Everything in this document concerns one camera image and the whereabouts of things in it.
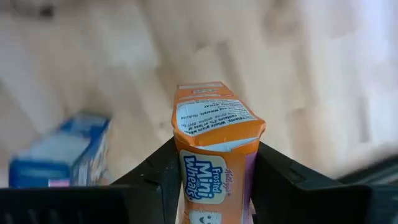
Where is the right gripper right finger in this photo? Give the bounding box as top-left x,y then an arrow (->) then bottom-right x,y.
251,141 -> 373,224

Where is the orange Mini Wheats cereal box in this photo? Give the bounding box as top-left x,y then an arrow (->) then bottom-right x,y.
171,81 -> 267,224

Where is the blue Frosted Flakes cereal box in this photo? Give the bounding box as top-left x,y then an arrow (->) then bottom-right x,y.
8,112 -> 112,189

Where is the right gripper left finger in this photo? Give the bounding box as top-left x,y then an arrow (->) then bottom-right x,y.
62,138 -> 183,224

